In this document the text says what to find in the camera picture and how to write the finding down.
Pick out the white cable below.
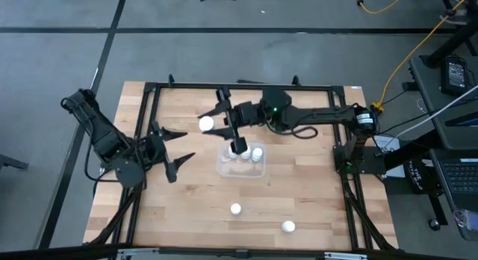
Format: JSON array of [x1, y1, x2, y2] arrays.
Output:
[[394, 84, 478, 137]]

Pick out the black overhead beam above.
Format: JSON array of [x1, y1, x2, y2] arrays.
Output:
[[0, 244, 478, 260]]

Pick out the black electronic box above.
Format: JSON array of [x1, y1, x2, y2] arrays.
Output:
[[440, 56, 471, 97]]

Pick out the clear plastic bag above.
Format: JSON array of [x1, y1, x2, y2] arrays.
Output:
[[453, 208, 478, 241]]

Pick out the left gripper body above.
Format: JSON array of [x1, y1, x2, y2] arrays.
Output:
[[143, 120, 179, 184]]

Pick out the silver aluminium bracket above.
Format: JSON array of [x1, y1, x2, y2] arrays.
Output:
[[323, 251, 369, 260]]

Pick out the dark laptop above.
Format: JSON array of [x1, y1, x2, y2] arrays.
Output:
[[438, 157, 478, 214]]

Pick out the black floor stand leg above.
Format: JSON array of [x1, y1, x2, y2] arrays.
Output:
[[0, 154, 29, 171]]

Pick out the black aluminium table frame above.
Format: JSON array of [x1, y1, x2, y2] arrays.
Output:
[[84, 73, 399, 253]]

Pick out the white paper sheet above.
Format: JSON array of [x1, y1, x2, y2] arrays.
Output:
[[373, 134, 404, 179]]

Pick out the yellow cable with black knob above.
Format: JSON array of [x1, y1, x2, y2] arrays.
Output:
[[350, 0, 409, 15]]

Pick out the yellow cable with yellow plug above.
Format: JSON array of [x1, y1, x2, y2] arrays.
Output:
[[371, 0, 478, 114]]

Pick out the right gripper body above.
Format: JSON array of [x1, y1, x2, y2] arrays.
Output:
[[215, 87, 264, 155]]

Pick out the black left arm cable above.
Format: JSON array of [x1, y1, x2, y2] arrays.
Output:
[[84, 140, 120, 185]]

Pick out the black bag with white print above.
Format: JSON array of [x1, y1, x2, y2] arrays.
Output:
[[403, 158, 436, 196]]

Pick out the person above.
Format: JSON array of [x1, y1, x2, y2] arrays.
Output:
[[439, 0, 478, 26]]

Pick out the clear plastic basket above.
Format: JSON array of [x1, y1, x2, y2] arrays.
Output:
[[216, 141, 267, 179]]

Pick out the dark grey desk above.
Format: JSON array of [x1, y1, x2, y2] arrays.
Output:
[[380, 54, 478, 231]]

